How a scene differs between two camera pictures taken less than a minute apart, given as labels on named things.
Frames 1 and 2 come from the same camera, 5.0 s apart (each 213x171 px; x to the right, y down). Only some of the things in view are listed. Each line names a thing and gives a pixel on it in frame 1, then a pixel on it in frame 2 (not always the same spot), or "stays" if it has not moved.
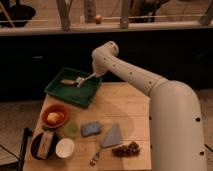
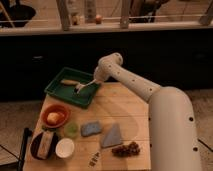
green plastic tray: x=80 y=96 stays
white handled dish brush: x=79 y=79 -> x=79 y=86
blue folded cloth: x=112 y=137 stays
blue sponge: x=90 y=128 stays
